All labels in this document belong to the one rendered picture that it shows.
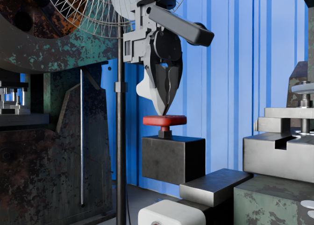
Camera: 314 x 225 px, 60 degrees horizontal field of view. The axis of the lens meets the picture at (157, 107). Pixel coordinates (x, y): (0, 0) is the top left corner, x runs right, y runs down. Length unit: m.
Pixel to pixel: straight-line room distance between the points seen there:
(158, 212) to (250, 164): 0.20
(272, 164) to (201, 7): 1.77
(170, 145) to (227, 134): 1.51
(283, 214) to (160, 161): 0.19
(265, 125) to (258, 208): 0.24
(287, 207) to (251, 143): 0.14
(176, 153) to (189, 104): 1.67
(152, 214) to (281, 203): 0.16
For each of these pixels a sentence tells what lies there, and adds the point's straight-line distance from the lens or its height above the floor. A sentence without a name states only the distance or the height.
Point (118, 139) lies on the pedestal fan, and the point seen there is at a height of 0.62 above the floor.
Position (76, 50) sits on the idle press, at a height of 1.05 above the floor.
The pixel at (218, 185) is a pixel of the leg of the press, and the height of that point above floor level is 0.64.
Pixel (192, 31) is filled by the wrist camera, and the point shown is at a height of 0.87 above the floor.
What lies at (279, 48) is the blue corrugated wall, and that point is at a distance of 1.83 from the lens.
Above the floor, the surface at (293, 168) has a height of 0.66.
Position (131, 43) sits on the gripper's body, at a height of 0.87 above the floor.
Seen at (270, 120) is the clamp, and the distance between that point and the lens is 0.60.
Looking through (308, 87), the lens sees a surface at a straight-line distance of 0.38.
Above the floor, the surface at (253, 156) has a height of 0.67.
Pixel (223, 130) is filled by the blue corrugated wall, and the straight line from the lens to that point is 1.95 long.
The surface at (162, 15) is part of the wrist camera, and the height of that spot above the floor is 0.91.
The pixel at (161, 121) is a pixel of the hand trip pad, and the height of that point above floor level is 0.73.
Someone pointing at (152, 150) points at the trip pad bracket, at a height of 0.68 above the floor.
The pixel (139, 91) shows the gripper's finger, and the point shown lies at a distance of 0.50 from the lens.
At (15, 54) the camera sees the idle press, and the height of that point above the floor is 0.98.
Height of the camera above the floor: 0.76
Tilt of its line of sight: 1 degrees down
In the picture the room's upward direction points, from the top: straight up
